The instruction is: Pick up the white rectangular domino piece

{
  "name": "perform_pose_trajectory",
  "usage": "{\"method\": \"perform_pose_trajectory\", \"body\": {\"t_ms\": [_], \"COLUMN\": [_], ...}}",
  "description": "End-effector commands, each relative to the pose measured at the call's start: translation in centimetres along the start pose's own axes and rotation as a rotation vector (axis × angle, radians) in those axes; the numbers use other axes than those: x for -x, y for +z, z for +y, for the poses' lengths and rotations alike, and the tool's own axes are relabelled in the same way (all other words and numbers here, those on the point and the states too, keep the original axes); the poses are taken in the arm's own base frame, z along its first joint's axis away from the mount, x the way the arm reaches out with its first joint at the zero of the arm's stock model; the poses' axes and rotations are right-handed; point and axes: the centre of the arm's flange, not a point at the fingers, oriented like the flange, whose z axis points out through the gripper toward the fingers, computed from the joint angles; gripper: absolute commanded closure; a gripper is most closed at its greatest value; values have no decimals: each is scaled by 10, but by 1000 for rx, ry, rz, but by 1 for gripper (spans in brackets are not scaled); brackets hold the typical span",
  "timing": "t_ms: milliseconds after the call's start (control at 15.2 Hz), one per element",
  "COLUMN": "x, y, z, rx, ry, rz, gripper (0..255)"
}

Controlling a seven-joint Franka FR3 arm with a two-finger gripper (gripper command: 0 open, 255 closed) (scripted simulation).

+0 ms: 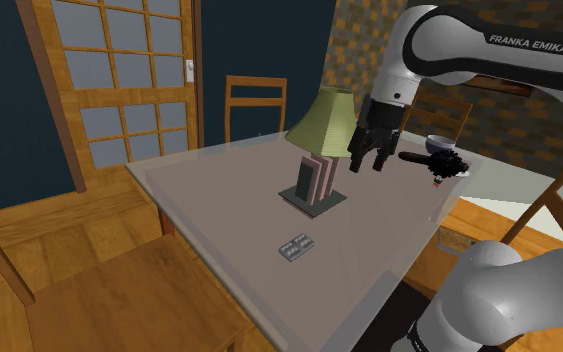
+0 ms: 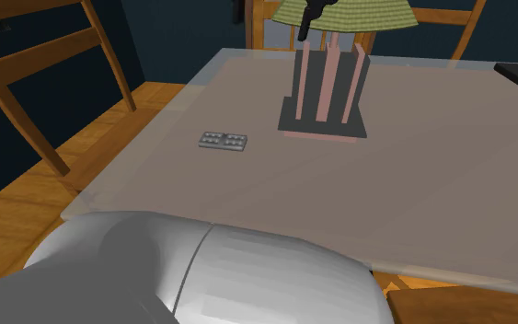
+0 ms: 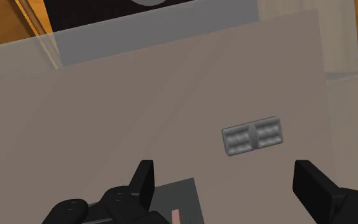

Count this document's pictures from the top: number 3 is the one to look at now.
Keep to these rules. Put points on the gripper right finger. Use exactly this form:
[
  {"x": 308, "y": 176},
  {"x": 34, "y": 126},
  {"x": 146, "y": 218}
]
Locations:
[{"x": 318, "y": 192}]

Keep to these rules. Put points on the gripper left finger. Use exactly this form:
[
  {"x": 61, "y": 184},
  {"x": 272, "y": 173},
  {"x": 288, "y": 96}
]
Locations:
[{"x": 141, "y": 186}]

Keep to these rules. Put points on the dark grey flat book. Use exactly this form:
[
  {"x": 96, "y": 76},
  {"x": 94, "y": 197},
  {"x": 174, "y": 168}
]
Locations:
[{"x": 181, "y": 194}]

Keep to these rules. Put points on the grey-brown table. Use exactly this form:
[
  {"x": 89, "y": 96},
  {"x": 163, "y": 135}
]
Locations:
[{"x": 135, "y": 108}]

